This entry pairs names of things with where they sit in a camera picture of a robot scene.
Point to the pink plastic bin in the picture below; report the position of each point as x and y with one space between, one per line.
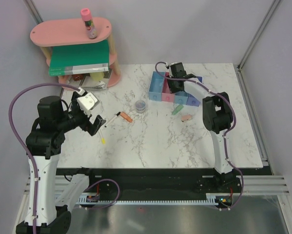
167 96

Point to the aluminium frame post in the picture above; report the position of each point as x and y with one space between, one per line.
259 32
33 11

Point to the orange highlighter marker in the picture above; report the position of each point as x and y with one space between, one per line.
126 117

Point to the green book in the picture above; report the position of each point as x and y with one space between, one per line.
79 59

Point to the yellow capped pen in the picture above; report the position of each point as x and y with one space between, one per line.
102 137

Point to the green eraser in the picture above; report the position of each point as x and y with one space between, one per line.
177 109

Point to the brown toy on shelf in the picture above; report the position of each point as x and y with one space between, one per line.
77 77

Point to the white cable duct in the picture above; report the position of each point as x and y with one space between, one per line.
90 200

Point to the yellow cup on shelf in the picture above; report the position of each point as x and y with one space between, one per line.
97 76

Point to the dark blue plastic bin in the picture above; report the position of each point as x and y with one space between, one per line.
194 97

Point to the light blue bin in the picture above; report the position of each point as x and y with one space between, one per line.
181 98
156 86

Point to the aluminium frame post left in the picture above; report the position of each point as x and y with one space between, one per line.
33 11

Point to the pink wooden shelf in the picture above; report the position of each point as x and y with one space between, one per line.
62 32

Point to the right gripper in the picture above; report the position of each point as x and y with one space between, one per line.
173 89

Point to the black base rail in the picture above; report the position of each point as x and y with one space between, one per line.
154 184

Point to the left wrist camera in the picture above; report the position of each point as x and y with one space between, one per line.
87 103

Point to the clear round pin jar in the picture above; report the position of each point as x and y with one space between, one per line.
140 106

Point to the pink capped bottle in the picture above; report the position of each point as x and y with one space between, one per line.
89 24

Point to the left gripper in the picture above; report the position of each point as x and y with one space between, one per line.
87 125

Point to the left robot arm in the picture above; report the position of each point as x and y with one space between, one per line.
47 214

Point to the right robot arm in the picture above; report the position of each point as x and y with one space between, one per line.
217 114

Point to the aluminium frame post right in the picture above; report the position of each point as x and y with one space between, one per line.
259 32

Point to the pink eraser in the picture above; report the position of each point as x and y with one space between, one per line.
186 118

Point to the black white pen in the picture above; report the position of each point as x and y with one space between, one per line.
112 120

